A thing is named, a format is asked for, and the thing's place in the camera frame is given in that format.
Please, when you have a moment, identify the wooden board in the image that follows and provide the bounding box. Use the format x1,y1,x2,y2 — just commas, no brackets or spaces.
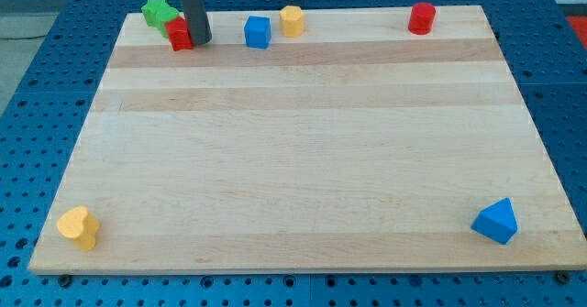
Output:
28,5,586,275

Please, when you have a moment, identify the blue cube block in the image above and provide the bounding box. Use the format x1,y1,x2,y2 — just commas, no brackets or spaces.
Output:
244,16,271,49

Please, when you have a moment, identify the yellow hexagon block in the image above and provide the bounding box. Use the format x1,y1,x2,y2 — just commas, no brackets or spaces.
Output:
279,5,305,38

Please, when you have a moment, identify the red cylinder block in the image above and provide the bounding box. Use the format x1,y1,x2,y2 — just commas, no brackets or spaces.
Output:
408,2,437,35

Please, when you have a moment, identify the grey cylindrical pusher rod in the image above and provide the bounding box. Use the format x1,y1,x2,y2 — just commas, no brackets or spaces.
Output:
180,0,212,45

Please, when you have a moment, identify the green star block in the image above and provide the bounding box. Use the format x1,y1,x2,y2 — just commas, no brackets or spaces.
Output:
141,0,169,27

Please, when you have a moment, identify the blue triangle block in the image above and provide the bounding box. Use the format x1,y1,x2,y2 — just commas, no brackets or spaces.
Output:
471,197,518,245

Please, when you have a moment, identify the yellow heart block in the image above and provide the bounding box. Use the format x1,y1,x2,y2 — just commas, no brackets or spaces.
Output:
56,205,101,252

